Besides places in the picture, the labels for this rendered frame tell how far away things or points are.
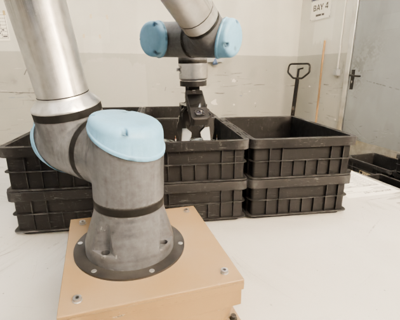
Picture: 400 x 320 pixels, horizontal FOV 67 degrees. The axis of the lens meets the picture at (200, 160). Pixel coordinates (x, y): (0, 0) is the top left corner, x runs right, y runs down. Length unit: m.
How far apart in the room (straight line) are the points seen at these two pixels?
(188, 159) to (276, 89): 4.32
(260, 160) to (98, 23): 3.67
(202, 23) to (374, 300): 0.59
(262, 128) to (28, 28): 0.88
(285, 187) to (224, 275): 0.42
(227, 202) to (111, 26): 3.66
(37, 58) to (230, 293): 0.46
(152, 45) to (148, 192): 0.35
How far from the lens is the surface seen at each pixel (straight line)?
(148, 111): 1.52
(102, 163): 0.46
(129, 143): 0.44
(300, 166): 0.86
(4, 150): 0.81
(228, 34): 0.62
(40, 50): 0.53
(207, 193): 0.80
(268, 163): 0.82
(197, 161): 0.77
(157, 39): 0.69
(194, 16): 0.58
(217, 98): 4.58
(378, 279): 0.73
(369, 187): 1.23
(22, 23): 0.54
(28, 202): 0.85
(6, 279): 0.75
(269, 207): 0.87
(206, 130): 0.82
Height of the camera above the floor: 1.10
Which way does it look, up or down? 16 degrees down
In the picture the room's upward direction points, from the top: straight up
